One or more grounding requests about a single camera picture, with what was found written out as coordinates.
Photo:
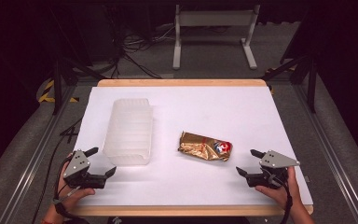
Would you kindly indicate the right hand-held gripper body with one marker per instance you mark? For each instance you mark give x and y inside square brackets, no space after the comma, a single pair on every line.
[276,161]

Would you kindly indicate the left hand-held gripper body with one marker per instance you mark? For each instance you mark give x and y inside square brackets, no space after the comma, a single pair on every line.
[76,164]

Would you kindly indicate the translucent plastic container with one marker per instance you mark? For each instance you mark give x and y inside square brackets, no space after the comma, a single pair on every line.
[129,130]

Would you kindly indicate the gold foil snack packet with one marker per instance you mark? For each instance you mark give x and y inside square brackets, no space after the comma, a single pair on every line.
[203,146]

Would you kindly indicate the person's right hand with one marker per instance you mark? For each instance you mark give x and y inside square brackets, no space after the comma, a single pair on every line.
[278,194]

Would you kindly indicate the person's left hand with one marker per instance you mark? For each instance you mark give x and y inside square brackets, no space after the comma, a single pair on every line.
[71,197]

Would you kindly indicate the black metal stand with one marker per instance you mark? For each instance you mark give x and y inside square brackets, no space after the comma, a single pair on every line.
[57,90]
[312,87]

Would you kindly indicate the yellow black hazard tape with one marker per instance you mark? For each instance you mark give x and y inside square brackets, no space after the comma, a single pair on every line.
[46,97]

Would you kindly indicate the person's dark clothing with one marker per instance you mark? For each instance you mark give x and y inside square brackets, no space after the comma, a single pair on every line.
[167,220]

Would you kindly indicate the white table sheet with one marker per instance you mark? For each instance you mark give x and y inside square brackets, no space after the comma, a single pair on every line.
[199,105]

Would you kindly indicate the white metal stand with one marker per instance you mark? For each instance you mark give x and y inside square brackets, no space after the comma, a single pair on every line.
[214,18]

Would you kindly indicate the aluminium floor rail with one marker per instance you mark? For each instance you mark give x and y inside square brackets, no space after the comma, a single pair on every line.
[332,152]
[34,157]

